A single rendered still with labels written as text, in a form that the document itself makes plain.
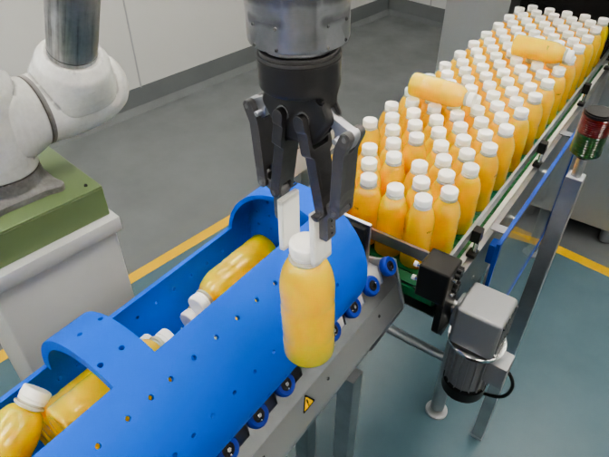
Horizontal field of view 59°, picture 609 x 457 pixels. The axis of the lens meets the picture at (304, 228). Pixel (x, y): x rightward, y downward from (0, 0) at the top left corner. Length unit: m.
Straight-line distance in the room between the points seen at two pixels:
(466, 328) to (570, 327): 1.31
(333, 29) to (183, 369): 0.46
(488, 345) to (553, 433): 0.95
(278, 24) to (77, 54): 0.80
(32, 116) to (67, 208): 0.21
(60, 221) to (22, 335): 0.28
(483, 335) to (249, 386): 0.67
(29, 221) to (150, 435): 0.68
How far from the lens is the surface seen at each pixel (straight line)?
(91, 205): 1.31
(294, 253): 0.60
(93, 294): 1.43
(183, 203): 3.06
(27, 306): 1.36
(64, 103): 1.26
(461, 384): 1.47
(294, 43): 0.45
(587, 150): 1.30
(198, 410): 0.74
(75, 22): 1.16
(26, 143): 1.26
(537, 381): 2.35
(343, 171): 0.50
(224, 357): 0.75
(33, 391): 0.81
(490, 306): 1.31
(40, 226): 1.28
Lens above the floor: 1.77
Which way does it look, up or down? 39 degrees down
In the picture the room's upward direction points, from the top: straight up
